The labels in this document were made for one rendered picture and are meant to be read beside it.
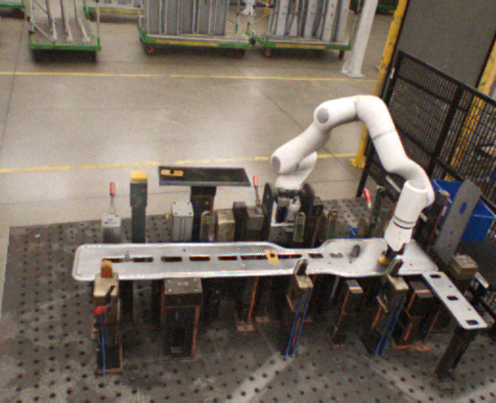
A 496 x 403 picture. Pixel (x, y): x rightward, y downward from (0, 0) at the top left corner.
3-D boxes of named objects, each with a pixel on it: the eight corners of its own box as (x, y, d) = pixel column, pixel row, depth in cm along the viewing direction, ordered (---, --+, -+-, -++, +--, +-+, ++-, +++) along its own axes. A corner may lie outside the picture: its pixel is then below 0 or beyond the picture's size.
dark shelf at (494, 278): (488, 293, 171) (492, 287, 169) (384, 177, 245) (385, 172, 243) (536, 290, 176) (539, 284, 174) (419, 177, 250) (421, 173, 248)
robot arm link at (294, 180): (269, 187, 224) (276, 144, 210) (297, 178, 234) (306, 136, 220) (284, 200, 217) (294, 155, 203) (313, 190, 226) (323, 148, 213)
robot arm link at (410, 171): (392, 134, 178) (421, 207, 175) (366, 140, 168) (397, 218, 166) (411, 125, 170) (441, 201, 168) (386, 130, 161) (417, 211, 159)
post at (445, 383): (440, 391, 167) (471, 336, 151) (425, 366, 176) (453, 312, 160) (456, 389, 168) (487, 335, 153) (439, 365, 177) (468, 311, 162)
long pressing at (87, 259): (69, 287, 147) (69, 283, 146) (77, 245, 165) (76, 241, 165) (441, 273, 179) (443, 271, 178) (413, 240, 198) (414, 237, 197)
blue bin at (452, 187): (448, 239, 194) (460, 214, 187) (423, 201, 220) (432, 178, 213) (484, 243, 195) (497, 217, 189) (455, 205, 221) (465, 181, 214)
